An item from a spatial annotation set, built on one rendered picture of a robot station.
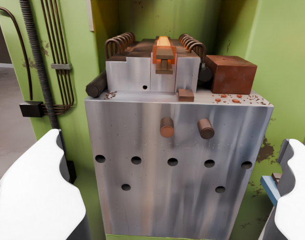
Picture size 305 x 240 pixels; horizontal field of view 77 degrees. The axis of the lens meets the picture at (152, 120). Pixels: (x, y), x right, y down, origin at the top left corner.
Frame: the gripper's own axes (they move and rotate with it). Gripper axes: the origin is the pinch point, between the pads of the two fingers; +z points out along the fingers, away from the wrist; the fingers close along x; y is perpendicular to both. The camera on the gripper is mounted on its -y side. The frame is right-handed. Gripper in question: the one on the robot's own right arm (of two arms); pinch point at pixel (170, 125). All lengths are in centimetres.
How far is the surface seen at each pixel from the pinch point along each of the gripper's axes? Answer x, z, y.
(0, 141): -150, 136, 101
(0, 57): -366, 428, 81
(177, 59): 2.7, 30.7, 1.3
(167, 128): 1.1, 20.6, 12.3
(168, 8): 2, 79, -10
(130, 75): -7.3, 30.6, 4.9
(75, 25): -24, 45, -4
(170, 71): 0.9, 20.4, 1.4
